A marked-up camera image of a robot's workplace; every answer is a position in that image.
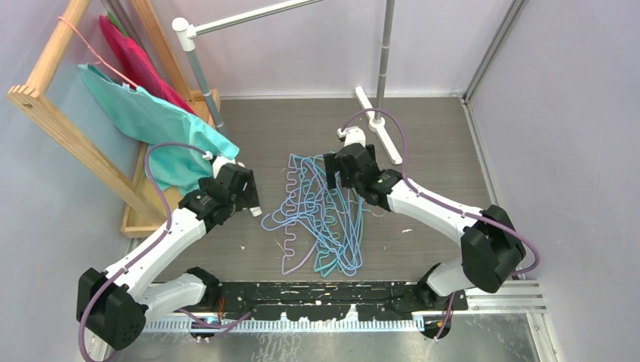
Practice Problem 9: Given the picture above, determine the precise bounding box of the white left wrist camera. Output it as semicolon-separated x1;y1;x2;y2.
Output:
202;151;245;178

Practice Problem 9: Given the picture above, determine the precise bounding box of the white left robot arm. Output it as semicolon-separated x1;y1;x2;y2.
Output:
76;162;261;351

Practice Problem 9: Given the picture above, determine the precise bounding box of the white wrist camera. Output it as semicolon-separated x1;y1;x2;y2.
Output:
202;151;245;178
337;127;366;147

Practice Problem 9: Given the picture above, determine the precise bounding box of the pink elastic cord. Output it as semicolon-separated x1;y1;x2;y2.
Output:
57;16;139;90

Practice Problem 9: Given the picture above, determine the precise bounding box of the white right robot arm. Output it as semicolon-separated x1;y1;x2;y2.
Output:
323;143;526;310

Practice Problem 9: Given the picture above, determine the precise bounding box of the metal hanger rail stand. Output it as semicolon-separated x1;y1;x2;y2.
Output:
174;1;386;138

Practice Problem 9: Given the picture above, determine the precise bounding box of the purple wavy plastic hanger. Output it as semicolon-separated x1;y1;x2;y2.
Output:
279;154;325;276

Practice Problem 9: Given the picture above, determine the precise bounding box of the teal wavy plastic hanger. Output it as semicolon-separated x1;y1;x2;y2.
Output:
287;153;351;278

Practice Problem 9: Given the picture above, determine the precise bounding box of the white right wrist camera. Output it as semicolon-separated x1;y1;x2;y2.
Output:
337;127;366;147

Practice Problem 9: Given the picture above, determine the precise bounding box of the magenta cloth garment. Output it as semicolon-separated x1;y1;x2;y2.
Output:
99;15;195;115

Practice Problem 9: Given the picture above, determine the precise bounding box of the wooden clothes rack frame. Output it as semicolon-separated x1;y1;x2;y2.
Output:
7;0;207;238

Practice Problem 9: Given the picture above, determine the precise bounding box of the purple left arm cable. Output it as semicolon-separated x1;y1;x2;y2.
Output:
78;143;211;362

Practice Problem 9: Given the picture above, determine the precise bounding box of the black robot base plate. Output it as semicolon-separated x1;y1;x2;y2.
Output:
186;281;468;338

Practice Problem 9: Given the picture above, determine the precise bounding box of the teal cloth garment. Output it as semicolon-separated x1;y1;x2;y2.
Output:
78;64;239;195

